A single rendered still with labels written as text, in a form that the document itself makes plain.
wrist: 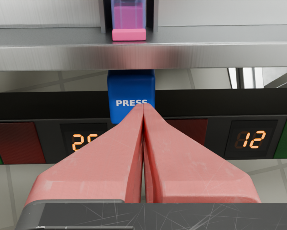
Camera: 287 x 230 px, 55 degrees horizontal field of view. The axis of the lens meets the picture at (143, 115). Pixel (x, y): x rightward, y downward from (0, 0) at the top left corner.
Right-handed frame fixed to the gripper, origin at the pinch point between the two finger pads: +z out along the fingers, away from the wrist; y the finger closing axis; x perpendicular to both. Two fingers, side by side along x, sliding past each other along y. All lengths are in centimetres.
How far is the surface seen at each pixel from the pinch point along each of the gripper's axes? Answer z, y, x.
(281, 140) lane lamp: 4.4, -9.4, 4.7
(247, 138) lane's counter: 4.4, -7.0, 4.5
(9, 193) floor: 43, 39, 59
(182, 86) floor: 66, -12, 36
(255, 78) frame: 38.6, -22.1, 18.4
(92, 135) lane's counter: 4.1, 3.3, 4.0
